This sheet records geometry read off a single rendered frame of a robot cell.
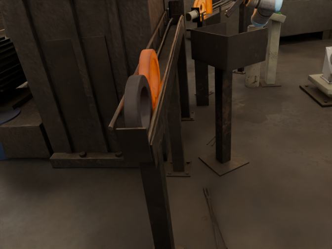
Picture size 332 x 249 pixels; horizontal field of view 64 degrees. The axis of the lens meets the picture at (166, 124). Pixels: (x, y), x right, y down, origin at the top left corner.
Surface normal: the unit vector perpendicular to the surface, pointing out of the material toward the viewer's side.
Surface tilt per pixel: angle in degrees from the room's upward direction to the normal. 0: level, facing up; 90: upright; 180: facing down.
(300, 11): 90
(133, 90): 34
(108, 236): 0
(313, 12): 90
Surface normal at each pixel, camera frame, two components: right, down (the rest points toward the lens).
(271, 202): -0.10, -0.86
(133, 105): -0.15, -0.07
